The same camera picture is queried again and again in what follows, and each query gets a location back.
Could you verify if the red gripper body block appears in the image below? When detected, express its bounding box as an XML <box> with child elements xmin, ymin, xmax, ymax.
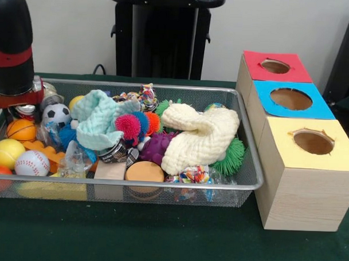
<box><xmin>0</xmin><ymin>85</ymin><xmax>45</xmax><ymax>111</ymax></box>

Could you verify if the mint waffle cloth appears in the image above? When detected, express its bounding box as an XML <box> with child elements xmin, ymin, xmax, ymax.
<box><xmin>69</xmin><ymin>89</ymin><xmax>142</xmax><ymax>152</ymax></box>

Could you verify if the pink spiky ball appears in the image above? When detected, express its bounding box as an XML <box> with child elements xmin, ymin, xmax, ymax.
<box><xmin>114</xmin><ymin>113</ymin><xmax>142</xmax><ymax>141</ymax></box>

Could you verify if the cream waffle cloth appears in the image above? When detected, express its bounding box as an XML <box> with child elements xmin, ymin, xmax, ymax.
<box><xmin>159</xmin><ymin>102</ymin><xmax>241</xmax><ymax>178</ymax></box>

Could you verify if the shallow mesh bin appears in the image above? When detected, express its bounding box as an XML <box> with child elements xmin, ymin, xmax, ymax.
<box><xmin>0</xmin><ymin>76</ymin><xmax>267</xmax><ymax>208</ymax></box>

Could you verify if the wooden box with three holes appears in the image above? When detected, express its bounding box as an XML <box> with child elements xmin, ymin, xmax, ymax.
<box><xmin>230</xmin><ymin>50</ymin><xmax>349</xmax><ymax>234</ymax></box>

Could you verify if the crushed silver red can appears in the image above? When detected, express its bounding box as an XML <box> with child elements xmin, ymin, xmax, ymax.
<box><xmin>14</xmin><ymin>103</ymin><xmax>36</xmax><ymax>120</ymax></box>

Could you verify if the black white soccer ball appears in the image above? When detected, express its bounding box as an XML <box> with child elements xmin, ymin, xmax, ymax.
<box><xmin>42</xmin><ymin>102</ymin><xmax>72</xmax><ymax>126</ymax></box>

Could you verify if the orange toy basketball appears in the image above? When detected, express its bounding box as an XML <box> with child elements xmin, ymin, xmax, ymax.
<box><xmin>6</xmin><ymin>118</ymin><xmax>38</xmax><ymax>143</ymax></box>

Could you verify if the yellow seamed ball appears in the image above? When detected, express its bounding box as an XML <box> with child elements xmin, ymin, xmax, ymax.
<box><xmin>0</xmin><ymin>138</ymin><xmax>26</xmax><ymax>171</ymax></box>

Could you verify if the white baseball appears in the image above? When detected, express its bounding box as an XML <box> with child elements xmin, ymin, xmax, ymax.
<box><xmin>14</xmin><ymin>149</ymin><xmax>51</xmax><ymax>177</ymax></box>

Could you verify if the plain wooden block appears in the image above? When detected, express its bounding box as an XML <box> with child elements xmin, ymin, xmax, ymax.
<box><xmin>93</xmin><ymin>161</ymin><xmax>127</xmax><ymax>181</ymax></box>

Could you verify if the orange foam cylinder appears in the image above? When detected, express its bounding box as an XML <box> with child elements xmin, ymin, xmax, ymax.
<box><xmin>124</xmin><ymin>160</ymin><xmax>166</xmax><ymax>183</ymax></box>

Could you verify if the purple spiky toy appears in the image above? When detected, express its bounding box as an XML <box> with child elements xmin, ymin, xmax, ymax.
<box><xmin>138</xmin><ymin>132</ymin><xmax>175</xmax><ymax>167</ymax></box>

